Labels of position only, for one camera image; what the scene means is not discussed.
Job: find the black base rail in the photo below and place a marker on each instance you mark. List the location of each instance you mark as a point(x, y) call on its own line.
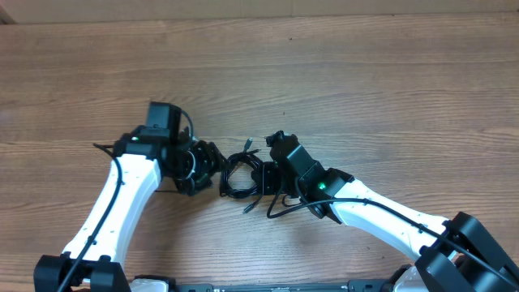
point(359, 285)

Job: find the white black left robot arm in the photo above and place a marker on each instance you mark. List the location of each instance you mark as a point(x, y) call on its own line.
point(141, 159)

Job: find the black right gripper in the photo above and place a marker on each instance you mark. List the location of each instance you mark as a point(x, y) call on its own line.
point(264, 175)

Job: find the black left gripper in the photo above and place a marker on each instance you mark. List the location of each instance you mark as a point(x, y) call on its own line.
point(211, 159)

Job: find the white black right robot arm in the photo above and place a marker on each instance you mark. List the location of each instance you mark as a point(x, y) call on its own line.
point(448, 255)

